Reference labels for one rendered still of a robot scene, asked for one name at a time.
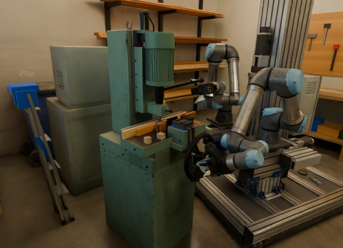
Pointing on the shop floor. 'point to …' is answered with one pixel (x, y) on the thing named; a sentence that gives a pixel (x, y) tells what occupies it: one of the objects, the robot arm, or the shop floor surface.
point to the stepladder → (41, 143)
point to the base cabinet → (147, 202)
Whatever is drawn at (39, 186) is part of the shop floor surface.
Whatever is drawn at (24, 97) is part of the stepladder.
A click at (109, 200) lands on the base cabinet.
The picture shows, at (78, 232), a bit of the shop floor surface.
